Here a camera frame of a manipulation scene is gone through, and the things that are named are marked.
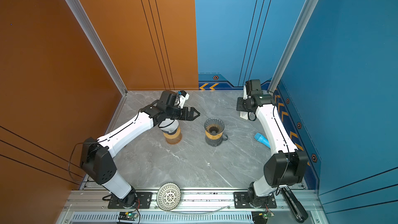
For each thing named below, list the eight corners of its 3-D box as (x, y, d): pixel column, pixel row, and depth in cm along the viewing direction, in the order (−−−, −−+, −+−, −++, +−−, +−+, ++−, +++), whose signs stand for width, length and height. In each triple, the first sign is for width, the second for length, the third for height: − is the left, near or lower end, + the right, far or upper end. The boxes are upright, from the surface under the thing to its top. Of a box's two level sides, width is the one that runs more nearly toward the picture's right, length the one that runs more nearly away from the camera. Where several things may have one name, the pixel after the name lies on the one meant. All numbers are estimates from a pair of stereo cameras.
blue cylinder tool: (252, 138, 97) (254, 135, 93) (255, 134, 98) (256, 131, 95) (268, 149, 92) (271, 146, 89) (271, 144, 94) (273, 141, 91)
